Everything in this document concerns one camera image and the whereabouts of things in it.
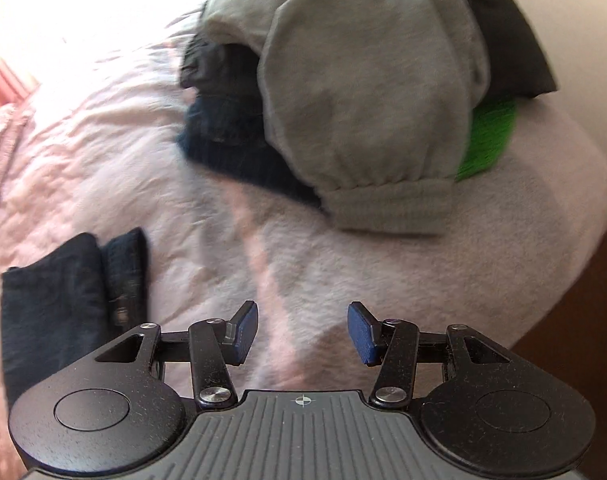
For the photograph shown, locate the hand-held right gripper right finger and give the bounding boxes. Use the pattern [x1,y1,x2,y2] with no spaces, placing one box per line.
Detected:
[347,300,512,407]

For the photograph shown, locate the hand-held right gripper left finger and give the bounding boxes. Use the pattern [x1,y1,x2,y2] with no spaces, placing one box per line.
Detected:
[95,300,260,411]

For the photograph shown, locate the dark blue denim pants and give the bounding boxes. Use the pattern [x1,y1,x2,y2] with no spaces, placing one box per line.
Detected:
[0,226,150,407]

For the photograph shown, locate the pink bedspread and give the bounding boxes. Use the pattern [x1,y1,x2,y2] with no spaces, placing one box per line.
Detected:
[0,0,607,401]

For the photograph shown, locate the crumpled dark blue jeans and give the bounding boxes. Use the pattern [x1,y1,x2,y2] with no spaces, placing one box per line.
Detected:
[175,94,330,213]

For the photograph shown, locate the bright green cloth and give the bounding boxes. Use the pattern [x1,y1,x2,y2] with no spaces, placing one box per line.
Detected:
[455,96,520,184]

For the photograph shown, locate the grey sweatshirt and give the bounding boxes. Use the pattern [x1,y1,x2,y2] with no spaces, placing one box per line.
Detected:
[200,0,493,237]

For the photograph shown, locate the black crumpled cloth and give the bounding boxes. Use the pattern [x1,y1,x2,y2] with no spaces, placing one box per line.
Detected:
[177,34,265,98]

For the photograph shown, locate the black garment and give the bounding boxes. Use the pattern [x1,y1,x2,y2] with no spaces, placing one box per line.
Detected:
[446,0,560,100]

